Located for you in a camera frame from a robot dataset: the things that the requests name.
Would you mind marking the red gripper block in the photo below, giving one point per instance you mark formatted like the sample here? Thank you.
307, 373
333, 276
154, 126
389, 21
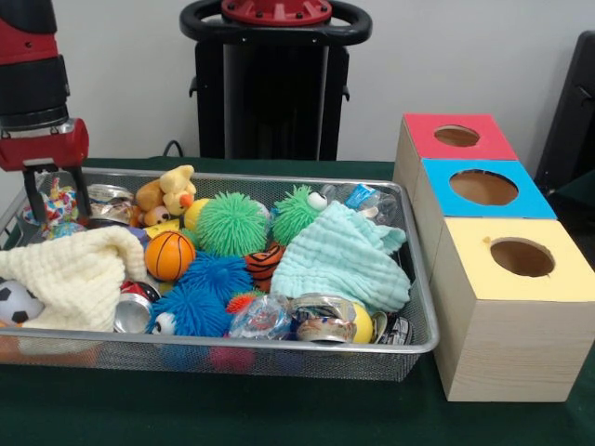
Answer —
46, 149

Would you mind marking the colourful patterned knotted toy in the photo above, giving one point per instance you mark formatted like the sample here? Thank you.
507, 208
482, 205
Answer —
59, 204

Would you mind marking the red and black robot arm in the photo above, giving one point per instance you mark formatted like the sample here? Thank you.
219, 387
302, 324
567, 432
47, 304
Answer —
33, 65

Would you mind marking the clear mesh bin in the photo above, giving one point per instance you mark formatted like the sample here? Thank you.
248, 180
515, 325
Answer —
325, 360

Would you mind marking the wooden box with three holes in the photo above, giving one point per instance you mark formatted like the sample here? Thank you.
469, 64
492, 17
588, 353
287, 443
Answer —
511, 344

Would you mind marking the cream muslin cloth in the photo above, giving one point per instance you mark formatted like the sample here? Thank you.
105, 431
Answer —
79, 279

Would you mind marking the yellow plush animal toy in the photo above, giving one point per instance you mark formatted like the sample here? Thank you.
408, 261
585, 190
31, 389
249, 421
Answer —
172, 190

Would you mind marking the small black white soccer ball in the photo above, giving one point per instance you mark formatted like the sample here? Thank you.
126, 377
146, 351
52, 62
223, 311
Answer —
17, 302

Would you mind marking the small orange basketball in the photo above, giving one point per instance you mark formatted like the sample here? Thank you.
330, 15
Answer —
169, 255

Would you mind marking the green spiky rubber ball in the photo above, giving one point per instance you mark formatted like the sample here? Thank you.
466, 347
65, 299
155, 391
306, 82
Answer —
232, 225

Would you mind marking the blue spiky rubber ball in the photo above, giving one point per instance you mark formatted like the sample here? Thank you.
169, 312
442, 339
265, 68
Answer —
218, 271

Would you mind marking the blue furry monster toy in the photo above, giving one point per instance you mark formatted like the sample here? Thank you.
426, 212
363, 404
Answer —
200, 311

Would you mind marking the orange tiger striped ball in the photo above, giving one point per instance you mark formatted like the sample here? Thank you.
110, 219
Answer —
265, 265

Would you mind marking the green furry monster toy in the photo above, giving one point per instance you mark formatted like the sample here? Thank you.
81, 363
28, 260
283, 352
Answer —
293, 216

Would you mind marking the mint green muslin cloth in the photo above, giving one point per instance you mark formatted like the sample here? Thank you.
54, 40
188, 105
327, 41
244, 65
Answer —
344, 260

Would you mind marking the dark green table cloth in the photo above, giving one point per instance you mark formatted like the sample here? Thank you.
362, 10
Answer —
279, 409

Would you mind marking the black upright panel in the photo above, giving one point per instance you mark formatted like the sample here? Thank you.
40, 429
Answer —
572, 121

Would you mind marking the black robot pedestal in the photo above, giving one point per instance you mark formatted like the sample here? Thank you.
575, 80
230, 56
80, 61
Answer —
270, 93

